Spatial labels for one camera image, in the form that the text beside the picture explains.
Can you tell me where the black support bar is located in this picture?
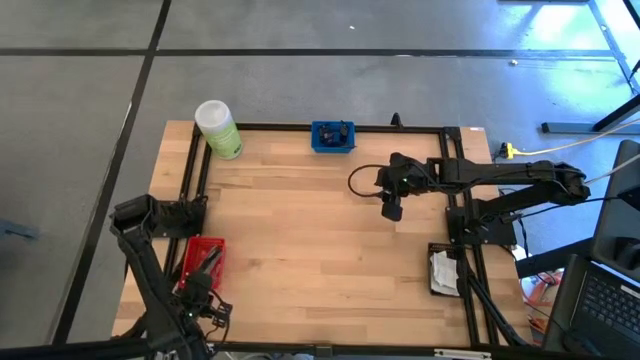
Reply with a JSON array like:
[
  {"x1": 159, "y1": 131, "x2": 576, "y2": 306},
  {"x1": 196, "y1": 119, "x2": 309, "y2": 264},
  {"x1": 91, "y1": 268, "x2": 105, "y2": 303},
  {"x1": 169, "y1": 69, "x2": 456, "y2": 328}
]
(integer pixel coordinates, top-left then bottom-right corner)
[{"x1": 514, "y1": 237, "x2": 596, "y2": 279}]

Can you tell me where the black desk leg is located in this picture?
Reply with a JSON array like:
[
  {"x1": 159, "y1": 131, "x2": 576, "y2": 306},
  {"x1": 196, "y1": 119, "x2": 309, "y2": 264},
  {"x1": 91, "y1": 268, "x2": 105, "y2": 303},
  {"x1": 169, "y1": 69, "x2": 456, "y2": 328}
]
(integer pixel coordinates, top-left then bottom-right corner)
[{"x1": 541, "y1": 93, "x2": 640, "y2": 135}]

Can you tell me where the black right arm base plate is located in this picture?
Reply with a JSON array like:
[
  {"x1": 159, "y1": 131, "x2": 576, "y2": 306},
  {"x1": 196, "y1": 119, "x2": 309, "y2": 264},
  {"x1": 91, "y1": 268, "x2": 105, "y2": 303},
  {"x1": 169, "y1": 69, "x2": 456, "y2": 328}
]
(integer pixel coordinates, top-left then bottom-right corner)
[{"x1": 445, "y1": 205, "x2": 517, "y2": 247}]

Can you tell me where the grey cable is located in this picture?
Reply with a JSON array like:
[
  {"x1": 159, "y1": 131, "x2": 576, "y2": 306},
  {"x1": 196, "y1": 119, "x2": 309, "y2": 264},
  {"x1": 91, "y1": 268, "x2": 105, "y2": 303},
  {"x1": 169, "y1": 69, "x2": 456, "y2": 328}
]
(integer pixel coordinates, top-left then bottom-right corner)
[{"x1": 584, "y1": 152, "x2": 640, "y2": 184}]

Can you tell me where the black aluminium table frame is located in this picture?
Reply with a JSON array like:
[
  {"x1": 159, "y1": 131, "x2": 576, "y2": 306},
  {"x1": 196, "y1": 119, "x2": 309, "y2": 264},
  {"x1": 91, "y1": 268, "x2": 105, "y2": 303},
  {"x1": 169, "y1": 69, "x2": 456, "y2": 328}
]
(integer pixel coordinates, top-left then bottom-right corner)
[{"x1": 148, "y1": 121, "x2": 503, "y2": 351}]

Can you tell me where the black power cable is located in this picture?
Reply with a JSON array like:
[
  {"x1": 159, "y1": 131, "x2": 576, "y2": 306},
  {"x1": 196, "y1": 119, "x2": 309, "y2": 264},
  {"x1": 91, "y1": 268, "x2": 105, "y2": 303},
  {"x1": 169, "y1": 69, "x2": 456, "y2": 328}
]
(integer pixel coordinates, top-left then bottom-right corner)
[{"x1": 499, "y1": 195, "x2": 621, "y2": 224}]

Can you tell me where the blue plastic basket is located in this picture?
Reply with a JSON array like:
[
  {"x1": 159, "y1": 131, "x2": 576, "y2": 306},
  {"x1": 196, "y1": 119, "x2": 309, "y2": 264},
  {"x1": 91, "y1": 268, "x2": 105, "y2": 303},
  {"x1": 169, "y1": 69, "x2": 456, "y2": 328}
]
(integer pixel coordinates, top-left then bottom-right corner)
[{"x1": 310, "y1": 120, "x2": 357, "y2": 155}]

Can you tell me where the black plastic basket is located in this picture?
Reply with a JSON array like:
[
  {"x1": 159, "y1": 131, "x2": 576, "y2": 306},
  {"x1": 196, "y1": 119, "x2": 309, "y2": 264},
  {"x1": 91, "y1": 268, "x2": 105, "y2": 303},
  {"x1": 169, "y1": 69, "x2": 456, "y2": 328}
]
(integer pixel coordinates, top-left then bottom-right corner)
[{"x1": 428, "y1": 243, "x2": 470, "y2": 299}]

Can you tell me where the black open laptop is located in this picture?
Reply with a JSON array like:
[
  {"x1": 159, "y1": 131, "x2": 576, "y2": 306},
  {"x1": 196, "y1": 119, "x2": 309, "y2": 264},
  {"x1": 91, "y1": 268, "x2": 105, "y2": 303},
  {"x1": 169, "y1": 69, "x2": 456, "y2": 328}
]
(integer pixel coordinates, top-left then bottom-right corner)
[{"x1": 542, "y1": 253, "x2": 640, "y2": 360}]

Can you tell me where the red plastic basket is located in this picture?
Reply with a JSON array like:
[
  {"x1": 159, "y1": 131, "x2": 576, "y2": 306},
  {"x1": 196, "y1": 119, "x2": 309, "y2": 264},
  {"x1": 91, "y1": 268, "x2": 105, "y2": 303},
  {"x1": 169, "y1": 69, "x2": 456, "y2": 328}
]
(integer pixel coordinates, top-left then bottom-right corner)
[{"x1": 178, "y1": 236, "x2": 227, "y2": 291}]

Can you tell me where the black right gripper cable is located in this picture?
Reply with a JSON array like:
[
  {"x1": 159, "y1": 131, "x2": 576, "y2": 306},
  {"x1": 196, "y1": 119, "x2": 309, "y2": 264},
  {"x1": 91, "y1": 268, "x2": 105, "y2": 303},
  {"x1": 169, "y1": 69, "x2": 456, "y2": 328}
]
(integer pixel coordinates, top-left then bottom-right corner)
[{"x1": 347, "y1": 163, "x2": 387, "y2": 199}]

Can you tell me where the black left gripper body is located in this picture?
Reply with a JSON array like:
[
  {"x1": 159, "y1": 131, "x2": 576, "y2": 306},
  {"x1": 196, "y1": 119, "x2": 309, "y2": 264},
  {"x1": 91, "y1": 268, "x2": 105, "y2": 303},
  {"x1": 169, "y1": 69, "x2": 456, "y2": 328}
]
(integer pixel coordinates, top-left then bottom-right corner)
[{"x1": 173, "y1": 269, "x2": 234, "y2": 332}]

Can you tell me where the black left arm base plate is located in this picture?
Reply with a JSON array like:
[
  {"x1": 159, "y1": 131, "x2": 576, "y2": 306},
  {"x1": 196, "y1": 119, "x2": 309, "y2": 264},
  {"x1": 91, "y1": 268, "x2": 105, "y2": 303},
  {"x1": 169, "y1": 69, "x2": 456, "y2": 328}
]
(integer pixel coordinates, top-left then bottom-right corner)
[{"x1": 130, "y1": 197, "x2": 207, "y2": 239}]

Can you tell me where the green disinfecting wipes canister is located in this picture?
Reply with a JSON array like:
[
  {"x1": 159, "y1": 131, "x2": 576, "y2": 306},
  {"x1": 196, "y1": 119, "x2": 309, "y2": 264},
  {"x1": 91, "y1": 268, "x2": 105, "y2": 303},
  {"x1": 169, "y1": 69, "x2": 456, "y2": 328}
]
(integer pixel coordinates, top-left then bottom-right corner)
[{"x1": 193, "y1": 99, "x2": 245, "y2": 161}]

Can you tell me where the large black monitor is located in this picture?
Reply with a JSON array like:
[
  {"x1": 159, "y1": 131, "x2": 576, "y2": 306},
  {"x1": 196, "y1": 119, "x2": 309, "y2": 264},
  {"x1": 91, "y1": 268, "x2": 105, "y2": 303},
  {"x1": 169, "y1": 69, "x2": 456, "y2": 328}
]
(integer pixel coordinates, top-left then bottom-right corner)
[{"x1": 592, "y1": 139, "x2": 640, "y2": 281}]

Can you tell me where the yellow extension cord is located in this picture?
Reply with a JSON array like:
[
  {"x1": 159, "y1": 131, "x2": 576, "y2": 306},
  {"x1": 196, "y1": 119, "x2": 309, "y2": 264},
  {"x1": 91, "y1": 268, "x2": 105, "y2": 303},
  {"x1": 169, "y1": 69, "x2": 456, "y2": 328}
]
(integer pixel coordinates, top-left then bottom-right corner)
[{"x1": 502, "y1": 117, "x2": 640, "y2": 160}]

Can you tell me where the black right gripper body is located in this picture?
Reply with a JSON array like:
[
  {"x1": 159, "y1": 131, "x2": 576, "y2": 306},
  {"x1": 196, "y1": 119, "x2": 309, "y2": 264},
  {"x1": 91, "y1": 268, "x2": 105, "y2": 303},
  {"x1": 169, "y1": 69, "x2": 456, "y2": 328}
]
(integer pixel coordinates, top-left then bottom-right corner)
[{"x1": 374, "y1": 152, "x2": 427, "y2": 223}]

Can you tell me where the black overhead beam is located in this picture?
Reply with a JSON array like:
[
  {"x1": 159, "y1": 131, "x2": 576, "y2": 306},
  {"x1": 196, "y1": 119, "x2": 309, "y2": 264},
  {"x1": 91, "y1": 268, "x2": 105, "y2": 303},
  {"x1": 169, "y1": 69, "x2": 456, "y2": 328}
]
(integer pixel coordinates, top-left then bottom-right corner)
[{"x1": 0, "y1": 335, "x2": 640, "y2": 360}]

